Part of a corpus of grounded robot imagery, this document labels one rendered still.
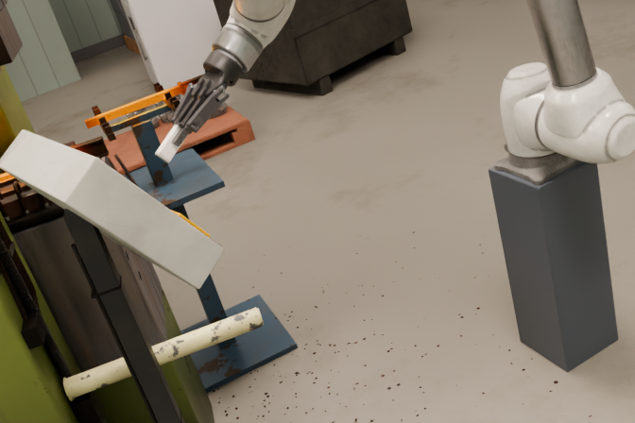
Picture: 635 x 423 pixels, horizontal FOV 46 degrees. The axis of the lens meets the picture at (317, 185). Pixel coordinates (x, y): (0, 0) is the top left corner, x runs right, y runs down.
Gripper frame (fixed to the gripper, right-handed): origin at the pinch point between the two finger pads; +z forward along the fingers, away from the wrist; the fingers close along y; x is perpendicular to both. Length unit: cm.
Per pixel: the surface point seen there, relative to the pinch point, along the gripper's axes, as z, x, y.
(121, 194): 15.7, 15.9, -26.9
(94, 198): 18.4, 19.0, -26.9
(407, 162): -89, -175, 126
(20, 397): 57, -12, 15
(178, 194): -2, -47, 70
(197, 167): -14, -54, 82
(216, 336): 26.8, -36.3, 2.5
